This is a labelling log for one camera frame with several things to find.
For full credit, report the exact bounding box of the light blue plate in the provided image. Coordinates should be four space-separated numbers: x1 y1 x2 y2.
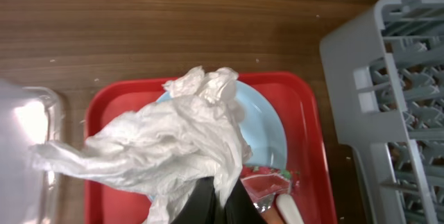
147 80 289 204

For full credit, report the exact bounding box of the red snack wrapper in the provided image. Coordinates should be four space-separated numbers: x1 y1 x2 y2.
240 165 300 214

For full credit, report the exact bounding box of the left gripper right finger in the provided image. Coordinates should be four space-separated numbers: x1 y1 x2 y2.
224 180 266 224

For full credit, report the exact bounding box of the clear plastic bin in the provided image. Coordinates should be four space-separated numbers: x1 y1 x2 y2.
1 80 65 223

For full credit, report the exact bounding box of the white tissue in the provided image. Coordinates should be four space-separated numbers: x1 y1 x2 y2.
31 67 252 223

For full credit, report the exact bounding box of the white plastic spoon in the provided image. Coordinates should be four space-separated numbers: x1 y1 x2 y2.
276 194 305 224

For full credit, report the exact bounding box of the red serving tray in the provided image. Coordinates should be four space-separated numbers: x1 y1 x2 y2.
84 72 337 224

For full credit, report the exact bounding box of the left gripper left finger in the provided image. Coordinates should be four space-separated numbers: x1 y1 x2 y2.
171 177 222 224

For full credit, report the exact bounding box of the orange carrot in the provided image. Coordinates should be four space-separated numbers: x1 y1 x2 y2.
261 207 285 224

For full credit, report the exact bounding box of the grey dishwasher rack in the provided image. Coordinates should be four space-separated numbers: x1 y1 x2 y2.
320 0 443 223

